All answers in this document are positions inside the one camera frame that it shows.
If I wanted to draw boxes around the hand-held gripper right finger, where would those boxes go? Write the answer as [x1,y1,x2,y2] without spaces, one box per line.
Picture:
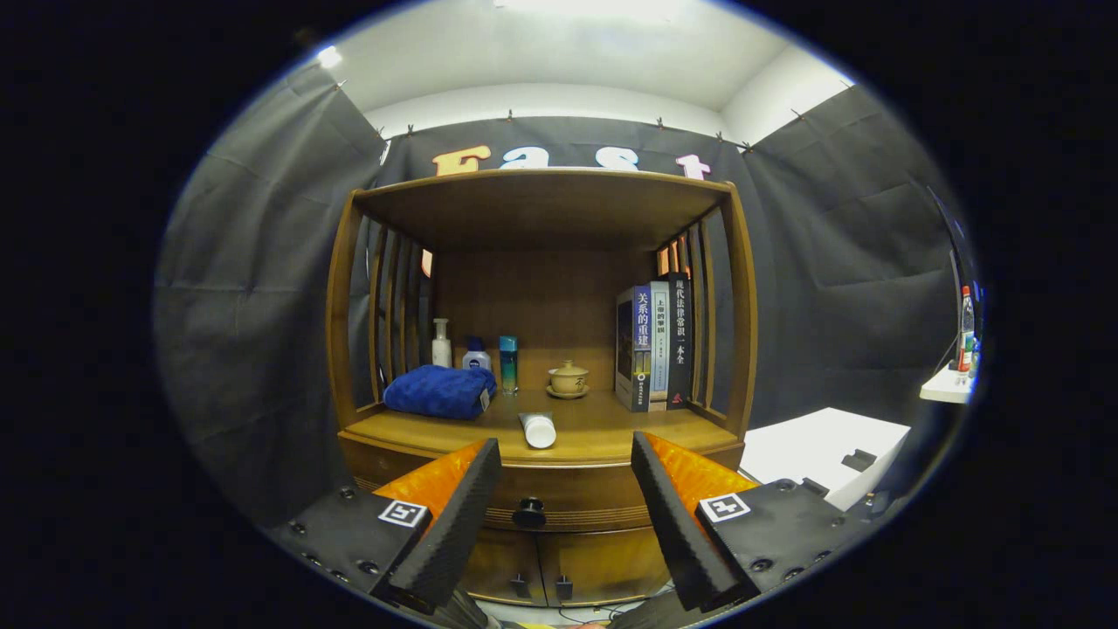
[631,430,874,612]

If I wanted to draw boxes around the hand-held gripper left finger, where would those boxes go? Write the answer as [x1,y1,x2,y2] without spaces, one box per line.
[271,437,503,612]

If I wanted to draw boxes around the white tube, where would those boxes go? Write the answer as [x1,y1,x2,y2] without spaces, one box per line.
[519,412,558,450]

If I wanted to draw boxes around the wooden cabinet door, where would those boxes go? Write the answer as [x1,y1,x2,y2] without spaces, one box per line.
[537,524,673,606]
[459,527,547,606]

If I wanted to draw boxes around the wooden countertop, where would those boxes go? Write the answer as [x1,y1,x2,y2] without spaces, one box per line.
[341,391,743,468]

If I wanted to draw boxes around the wooden cabinet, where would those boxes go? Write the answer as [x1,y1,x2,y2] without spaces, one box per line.
[326,168,759,608]

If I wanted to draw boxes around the person's grey trousers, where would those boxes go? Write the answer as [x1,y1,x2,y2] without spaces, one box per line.
[437,587,700,628]

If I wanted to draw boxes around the blue folded towel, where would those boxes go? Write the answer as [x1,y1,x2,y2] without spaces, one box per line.
[383,364,498,420]

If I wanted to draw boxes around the beige lidded teacup with saucer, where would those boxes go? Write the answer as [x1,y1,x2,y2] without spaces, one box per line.
[547,359,590,400]

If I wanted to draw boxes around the black spine book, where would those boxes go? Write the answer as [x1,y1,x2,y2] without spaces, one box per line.
[666,272,694,411]

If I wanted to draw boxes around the pale spine book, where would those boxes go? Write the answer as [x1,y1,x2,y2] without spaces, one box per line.
[648,280,672,411]

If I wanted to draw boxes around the blue spine book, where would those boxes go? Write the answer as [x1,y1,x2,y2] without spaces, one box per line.
[615,284,654,413]

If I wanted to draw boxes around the white side shelf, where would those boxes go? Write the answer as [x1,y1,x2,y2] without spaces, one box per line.
[919,363,975,404]

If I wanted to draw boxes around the black backdrop cloth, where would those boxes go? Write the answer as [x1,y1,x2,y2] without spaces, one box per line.
[155,66,962,525]

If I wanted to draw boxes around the clear bottle red label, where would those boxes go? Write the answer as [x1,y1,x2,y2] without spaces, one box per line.
[956,286,976,375]

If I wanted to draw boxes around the white box with black handles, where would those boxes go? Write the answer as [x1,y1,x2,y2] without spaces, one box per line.
[738,407,912,512]

